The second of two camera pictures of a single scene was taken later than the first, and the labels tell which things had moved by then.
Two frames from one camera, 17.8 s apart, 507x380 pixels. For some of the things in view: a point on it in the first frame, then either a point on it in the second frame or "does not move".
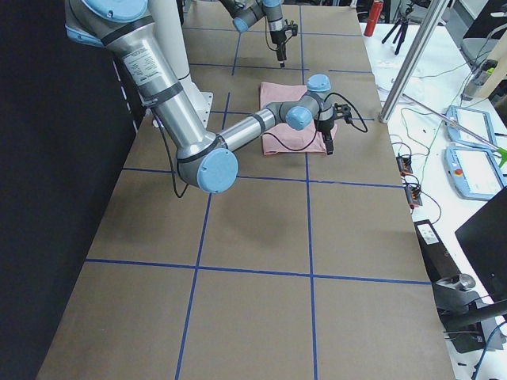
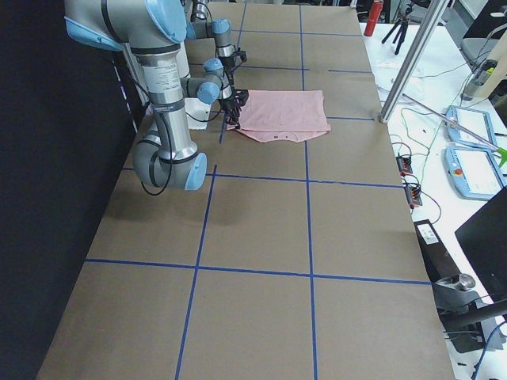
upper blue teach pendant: [476, 121] does not move
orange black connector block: [404, 164] does not move
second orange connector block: [413, 197] does not move
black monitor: [484, 241] does not move
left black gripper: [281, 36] → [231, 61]
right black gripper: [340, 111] → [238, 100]
